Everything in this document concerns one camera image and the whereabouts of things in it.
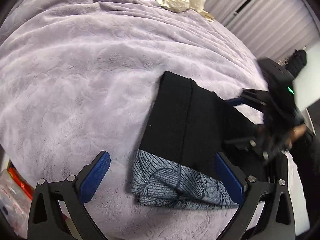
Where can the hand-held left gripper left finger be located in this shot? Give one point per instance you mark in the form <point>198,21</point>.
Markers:
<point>95,177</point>

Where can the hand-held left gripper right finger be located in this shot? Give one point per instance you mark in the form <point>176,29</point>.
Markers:
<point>228,177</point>

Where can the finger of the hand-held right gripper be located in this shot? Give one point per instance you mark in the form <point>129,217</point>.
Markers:
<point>241,143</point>
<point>252,96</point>

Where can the blue leaf-patterned pants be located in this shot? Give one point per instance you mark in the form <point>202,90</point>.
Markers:
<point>170,180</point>

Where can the black pants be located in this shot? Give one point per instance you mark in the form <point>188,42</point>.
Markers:
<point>175,120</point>

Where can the person's right hand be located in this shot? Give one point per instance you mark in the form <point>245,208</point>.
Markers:
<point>298,132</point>

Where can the plastic bag with red packets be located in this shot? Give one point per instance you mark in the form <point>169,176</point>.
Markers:
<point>12,200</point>

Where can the purple fleece blanket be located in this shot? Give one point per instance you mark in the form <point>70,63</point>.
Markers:
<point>75,80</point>

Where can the cream puffy jacket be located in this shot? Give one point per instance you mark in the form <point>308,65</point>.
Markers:
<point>185,1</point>

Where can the black bag by wall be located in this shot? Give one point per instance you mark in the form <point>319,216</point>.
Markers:
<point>300,62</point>

